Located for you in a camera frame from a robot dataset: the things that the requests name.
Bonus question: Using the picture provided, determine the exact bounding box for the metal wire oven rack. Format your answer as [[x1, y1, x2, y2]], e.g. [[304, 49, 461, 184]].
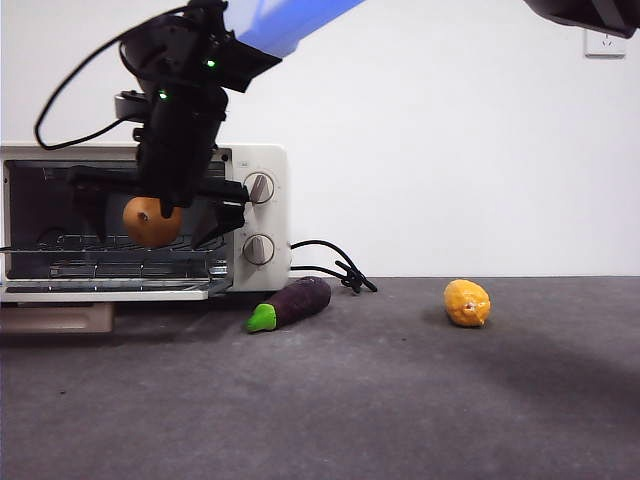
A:
[[0, 232, 226, 261]]

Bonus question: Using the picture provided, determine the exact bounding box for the beige round oven knob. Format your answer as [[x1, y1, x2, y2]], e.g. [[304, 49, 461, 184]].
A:
[[242, 233, 276, 267], [244, 172, 277, 206]]

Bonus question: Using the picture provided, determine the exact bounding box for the purple toy eggplant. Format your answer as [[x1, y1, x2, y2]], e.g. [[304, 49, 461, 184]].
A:
[[244, 276, 333, 335]]

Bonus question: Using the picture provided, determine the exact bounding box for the white wall socket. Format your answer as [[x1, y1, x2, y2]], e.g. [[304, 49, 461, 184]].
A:
[[584, 27, 627, 60]]

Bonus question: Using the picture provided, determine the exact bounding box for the black oven power cable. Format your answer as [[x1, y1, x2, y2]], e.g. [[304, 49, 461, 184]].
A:
[[288, 240, 378, 295]]

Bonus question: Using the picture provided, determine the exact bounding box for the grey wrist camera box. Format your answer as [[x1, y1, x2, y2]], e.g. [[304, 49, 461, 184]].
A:
[[113, 89, 154, 123]]

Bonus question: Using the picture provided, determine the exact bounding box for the glass oven door with handle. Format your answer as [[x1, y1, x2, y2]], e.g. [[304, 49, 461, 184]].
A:
[[0, 276, 234, 335]]

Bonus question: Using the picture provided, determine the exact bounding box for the cream white toaster oven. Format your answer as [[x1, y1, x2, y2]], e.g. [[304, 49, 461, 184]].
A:
[[0, 143, 290, 304]]

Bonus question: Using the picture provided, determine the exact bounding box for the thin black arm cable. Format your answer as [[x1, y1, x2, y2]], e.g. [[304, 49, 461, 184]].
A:
[[33, 4, 194, 151]]

